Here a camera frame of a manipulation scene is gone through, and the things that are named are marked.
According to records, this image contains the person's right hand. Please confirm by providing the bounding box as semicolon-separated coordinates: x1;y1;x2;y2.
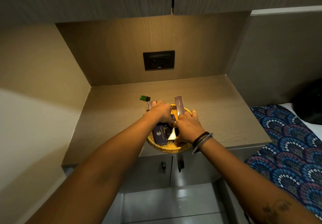
173;109;206;145

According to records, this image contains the person's left hand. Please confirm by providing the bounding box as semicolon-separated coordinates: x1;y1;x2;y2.
150;101;174;126

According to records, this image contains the tall purple slim box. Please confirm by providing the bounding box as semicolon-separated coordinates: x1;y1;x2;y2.
174;96;184;116

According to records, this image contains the person's left forearm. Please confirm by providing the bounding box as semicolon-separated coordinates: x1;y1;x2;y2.
25;110;164;224

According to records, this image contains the person's right forearm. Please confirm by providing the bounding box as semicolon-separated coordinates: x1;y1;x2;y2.
196;137;322;224

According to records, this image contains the small dark box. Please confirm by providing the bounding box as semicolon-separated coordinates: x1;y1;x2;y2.
164;123;174;139

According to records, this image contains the dark navy printed box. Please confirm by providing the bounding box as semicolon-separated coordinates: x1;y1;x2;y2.
152;124;168;146

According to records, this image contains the silver bangle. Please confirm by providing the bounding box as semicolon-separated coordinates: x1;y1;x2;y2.
192;133;214;155

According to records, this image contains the yellow wicker basket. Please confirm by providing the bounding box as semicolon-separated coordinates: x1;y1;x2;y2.
147;104;195;154

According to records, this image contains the grey lower cabinet door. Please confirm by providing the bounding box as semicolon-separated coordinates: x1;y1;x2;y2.
170;146;264;188
119;156;173;194

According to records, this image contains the grey headboard panel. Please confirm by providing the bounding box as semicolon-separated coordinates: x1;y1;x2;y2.
227;6;322;107

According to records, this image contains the blue patterned bed cover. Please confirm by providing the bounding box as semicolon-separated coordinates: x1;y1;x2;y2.
245;105;322;220

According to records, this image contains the black object on bed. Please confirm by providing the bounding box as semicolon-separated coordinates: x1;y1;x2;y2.
292;78;322;125

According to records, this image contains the black bracelet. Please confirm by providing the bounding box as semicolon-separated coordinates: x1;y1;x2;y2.
192;131;210;149

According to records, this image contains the black wall socket plate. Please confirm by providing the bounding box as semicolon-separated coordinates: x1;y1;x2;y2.
143;50;175;71

